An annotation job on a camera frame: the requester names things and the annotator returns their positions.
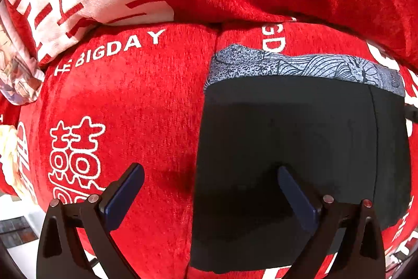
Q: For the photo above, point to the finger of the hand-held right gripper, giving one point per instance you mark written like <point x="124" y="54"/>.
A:
<point x="412" y="114"/>

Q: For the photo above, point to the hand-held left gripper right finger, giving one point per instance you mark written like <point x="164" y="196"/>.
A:
<point x="298" y="199"/>

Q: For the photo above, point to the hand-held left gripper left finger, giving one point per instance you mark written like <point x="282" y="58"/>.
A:
<point x="125" y="194"/>

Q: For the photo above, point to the black pants with patterned waistband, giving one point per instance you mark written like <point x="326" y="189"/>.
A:
<point x="287" y="135"/>

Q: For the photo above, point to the red printed blanket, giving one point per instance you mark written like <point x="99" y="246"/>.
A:
<point x="137" y="109"/>

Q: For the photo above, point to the figure printed cloth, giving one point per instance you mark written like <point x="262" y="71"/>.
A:
<point x="19" y="76"/>

